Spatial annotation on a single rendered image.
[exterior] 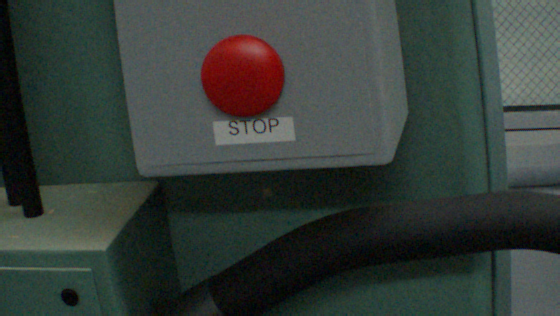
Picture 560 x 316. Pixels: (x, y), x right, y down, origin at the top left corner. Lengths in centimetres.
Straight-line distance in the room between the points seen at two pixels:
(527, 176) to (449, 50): 144
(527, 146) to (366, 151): 148
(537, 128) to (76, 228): 154
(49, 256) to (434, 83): 17
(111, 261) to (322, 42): 12
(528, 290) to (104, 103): 154
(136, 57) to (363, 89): 9
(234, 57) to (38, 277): 12
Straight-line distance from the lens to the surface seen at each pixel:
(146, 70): 46
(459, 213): 47
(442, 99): 50
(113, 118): 54
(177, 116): 46
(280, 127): 45
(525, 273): 201
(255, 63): 44
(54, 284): 48
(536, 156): 193
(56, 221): 51
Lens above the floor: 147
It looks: 18 degrees down
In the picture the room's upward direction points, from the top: 8 degrees counter-clockwise
